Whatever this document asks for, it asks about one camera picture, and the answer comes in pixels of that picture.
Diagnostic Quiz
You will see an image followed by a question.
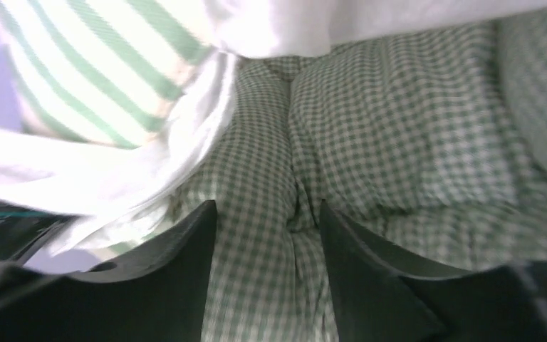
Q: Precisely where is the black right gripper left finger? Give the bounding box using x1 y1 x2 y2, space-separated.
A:
0 200 217 341

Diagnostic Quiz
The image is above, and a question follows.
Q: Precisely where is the green checked pet cushion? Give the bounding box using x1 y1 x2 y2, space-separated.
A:
113 4 547 342

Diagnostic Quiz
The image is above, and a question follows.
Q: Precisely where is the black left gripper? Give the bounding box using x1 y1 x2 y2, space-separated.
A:
0 202 73 262

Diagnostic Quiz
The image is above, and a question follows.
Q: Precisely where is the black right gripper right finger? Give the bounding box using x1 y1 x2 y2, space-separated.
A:
319 203 547 342

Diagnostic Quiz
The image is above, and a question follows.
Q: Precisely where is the green striped pet tent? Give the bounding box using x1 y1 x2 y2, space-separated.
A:
0 1 547 252

